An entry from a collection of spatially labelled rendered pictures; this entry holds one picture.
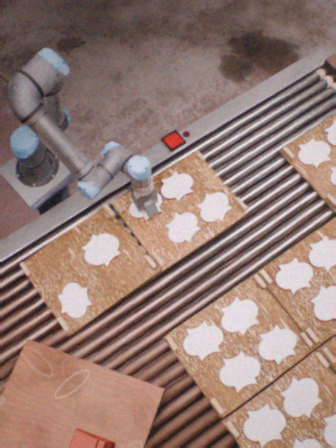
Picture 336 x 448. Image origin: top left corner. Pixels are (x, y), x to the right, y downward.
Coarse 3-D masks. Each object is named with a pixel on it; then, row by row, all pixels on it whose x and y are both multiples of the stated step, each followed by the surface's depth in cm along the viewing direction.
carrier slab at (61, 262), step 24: (96, 216) 218; (72, 240) 214; (120, 240) 213; (48, 264) 210; (72, 264) 209; (120, 264) 209; (144, 264) 208; (48, 288) 206; (96, 288) 205; (120, 288) 205; (96, 312) 201
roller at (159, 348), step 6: (162, 342) 197; (150, 348) 197; (156, 348) 196; (162, 348) 196; (168, 348) 197; (144, 354) 196; (150, 354) 196; (156, 354) 196; (138, 360) 195; (144, 360) 195; (150, 360) 196; (126, 366) 194; (132, 366) 194; (138, 366) 194; (120, 372) 193; (126, 372) 193; (132, 372) 194
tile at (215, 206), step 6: (210, 198) 218; (216, 198) 218; (222, 198) 218; (204, 204) 217; (210, 204) 217; (216, 204) 217; (222, 204) 217; (204, 210) 216; (210, 210) 216; (216, 210) 216; (222, 210) 216; (228, 210) 216; (204, 216) 215; (210, 216) 215; (216, 216) 215; (222, 216) 214; (210, 222) 214
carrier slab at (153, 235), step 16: (192, 160) 227; (160, 176) 224; (192, 176) 224; (208, 176) 223; (128, 192) 222; (160, 192) 221; (208, 192) 220; (224, 192) 220; (128, 208) 219; (160, 208) 218; (176, 208) 218; (192, 208) 217; (240, 208) 217; (128, 224) 216; (144, 224) 215; (160, 224) 215; (208, 224) 214; (224, 224) 214; (144, 240) 213; (160, 240) 212; (192, 240) 212; (208, 240) 212; (160, 256) 210; (176, 256) 209
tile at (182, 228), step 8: (176, 216) 215; (184, 216) 215; (192, 216) 215; (168, 224) 214; (176, 224) 214; (184, 224) 214; (192, 224) 214; (176, 232) 212; (184, 232) 212; (192, 232) 212; (176, 240) 211; (184, 240) 211
